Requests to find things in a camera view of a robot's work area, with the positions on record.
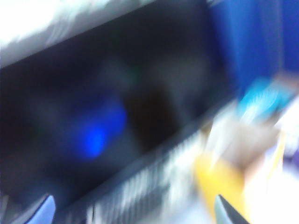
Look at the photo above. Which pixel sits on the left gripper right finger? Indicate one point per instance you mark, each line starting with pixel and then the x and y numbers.
pixel 227 213

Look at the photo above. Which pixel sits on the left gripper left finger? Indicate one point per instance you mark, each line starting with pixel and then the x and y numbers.
pixel 43 208

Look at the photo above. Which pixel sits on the yellow paper bag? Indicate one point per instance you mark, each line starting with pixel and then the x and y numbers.
pixel 219 179

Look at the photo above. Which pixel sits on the grey and white keyboard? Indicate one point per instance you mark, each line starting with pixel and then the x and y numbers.
pixel 144 184

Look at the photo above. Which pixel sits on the teal medicine box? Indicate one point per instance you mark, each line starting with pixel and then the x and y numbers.
pixel 259 98

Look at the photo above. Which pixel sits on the black computer monitor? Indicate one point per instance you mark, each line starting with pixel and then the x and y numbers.
pixel 105 105

